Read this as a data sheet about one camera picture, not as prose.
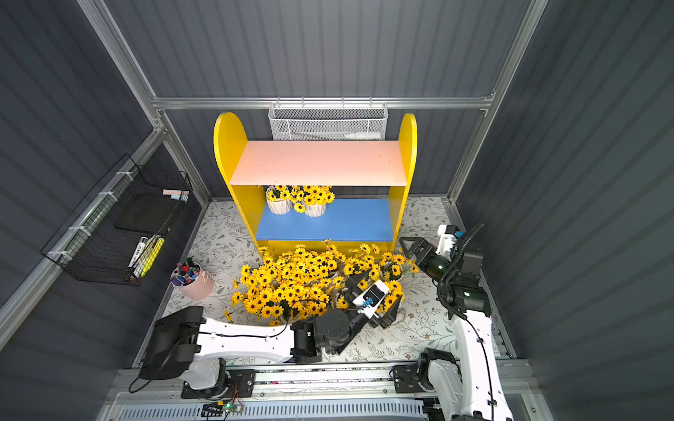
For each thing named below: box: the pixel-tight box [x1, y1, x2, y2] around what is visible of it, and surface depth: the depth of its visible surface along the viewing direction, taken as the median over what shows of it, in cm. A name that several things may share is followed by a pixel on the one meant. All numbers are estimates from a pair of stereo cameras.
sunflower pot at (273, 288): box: [231, 246, 309, 327], surface depth 81 cm
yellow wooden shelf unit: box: [213, 112, 418, 255], surface depth 79 cm
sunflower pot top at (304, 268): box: [281, 243, 346, 288], surface depth 84 cm
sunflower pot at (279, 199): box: [265, 185, 294, 215], surface depth 94 cm
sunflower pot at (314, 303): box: [289, 285, 330, 321], surface depth 77 cm
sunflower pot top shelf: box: [380, 251, 420, 280], surface depth 86 cm
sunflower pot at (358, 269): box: [343, 242, 381, 294], surface depth 84 cm
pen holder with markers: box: [170, 256, 215, 301], surface depth 85 cm
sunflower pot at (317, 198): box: [302, 185, 336, 218], surface depth 86 cm
